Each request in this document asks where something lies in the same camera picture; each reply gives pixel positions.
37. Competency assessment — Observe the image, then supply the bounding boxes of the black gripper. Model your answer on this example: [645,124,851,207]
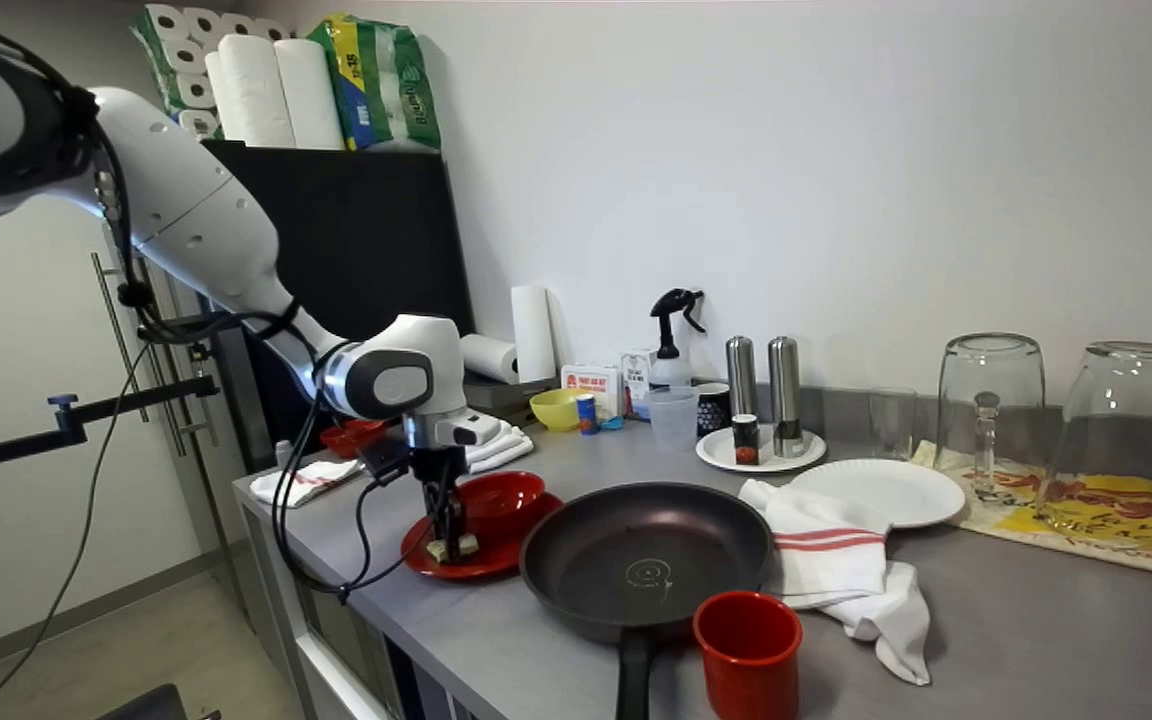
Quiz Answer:
[406,442,471,566]

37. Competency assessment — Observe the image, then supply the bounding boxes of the red bowl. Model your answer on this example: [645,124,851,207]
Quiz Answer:
[452,474,552,550]

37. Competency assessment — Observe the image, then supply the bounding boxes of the red plate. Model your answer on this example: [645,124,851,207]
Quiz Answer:
[396,489,566,588]

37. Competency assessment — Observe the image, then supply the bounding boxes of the black frying pan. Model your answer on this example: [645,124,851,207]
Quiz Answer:
[516,482,782,720]

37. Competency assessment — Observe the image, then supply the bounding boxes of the yellow bowl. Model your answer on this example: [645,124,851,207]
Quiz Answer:
[529,383,586,437]

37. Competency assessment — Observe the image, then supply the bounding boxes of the small white plate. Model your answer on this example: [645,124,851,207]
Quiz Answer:
[691,424,830,482]

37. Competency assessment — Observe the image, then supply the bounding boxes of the white towel blue stripes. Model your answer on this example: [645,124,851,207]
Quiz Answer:
[463,416,536,478]

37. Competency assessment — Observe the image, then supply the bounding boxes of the small red object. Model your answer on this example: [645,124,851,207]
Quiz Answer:
[320,416,390,465]

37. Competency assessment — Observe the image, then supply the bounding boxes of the white cloth red stripes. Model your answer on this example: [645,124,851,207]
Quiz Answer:
[246,452,369,512]

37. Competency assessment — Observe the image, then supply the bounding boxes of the paper towel roll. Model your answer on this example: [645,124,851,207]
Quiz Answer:
[454,334,529,390]
[507,279,559,390]

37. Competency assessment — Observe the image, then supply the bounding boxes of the clear spray bottle black nozzle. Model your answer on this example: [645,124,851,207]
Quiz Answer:
[645,285,711,416]

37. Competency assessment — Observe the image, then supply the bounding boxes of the black shelf unit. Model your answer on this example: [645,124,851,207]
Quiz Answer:
[199,137,480,465]

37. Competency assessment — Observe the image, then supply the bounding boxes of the small dark spice jar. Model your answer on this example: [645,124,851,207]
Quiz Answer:
[726,411,762,468]

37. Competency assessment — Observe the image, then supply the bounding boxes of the steel grinder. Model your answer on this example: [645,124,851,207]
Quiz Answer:
[721,334,760,445]
[762,334,808,458]

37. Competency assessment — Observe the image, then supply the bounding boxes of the red cup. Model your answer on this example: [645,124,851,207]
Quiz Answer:
[686,588,808,720]

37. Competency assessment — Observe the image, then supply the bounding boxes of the white towel red stripes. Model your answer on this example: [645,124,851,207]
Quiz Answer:
[736,478,937,690]

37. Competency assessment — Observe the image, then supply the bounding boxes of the green packaged goods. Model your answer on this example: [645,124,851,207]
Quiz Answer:
[309,11,444,152]

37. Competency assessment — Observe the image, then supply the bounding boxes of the white paper towel pack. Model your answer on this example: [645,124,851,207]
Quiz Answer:
[202,32,346,152]

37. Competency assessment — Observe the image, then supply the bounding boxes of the toilet paper pack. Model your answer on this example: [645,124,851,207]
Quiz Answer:
[131,0,227,144]

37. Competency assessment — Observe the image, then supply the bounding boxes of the clear drinking glass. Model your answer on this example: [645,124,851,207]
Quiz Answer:
[1053,340,1152,538]
[930,334,1047,512]

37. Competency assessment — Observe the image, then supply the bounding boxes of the yellow patterned mat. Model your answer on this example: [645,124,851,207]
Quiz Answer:
[907,445,1152,588]

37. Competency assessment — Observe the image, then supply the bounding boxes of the wrist mounted camera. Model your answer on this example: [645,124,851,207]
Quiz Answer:
[448,411,507,452]

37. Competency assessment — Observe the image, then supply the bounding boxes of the steel drawer handle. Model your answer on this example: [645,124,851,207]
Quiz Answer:
[288,623,396,720]

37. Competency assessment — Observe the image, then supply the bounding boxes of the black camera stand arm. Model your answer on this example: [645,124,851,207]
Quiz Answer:
[0,376,223,482]

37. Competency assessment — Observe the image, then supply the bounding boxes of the thin black cable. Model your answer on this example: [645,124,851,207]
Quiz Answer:
[0,334,126,720]

